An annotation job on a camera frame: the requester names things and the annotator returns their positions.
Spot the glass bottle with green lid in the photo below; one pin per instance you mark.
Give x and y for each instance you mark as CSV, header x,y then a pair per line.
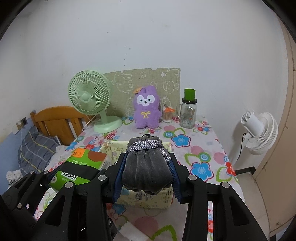
x,y
187,118

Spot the floral tablecloth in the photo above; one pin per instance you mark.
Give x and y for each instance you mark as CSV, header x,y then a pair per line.
x,y
201,148

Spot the white crumpled cloth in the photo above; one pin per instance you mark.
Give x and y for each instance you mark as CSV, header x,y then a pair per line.
x,y
13,176

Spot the green desk fan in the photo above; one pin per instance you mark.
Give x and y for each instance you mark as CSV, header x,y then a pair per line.
x,y
89,97

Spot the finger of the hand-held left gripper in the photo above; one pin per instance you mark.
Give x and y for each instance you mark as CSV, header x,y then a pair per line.
x,y
20,183
34,187

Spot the beige door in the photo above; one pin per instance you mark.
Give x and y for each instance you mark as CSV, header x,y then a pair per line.
x,y
282,162

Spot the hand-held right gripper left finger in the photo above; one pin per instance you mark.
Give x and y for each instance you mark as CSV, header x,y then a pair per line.
x,y
118,185

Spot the green tissue pack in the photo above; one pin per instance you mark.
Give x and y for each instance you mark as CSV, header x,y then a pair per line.
x,y
78,166

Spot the wall socket with charger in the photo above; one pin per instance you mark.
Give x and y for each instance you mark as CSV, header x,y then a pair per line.
x,y
23,121

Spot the wooden bed headboard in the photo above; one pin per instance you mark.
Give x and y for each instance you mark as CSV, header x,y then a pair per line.
x,y
55,115

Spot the purple plush toy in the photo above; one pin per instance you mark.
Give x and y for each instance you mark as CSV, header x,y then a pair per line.
x,y
146,115

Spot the white floor fan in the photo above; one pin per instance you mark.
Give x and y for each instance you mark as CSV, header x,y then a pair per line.
x,y
263,134

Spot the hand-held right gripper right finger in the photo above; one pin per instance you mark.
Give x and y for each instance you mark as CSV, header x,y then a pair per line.
x,y
177,190

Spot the green patterned board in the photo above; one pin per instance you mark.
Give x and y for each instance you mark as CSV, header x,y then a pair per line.
x,y
150,78

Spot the yellow patterned fabric box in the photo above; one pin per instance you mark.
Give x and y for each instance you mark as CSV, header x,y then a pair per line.
x,y
159,199

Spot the cotton swab jar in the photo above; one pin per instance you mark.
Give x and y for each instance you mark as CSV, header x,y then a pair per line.
x,y
167,117

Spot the grey plaid pillow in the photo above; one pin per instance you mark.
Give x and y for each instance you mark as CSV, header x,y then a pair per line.
x,y
34,150

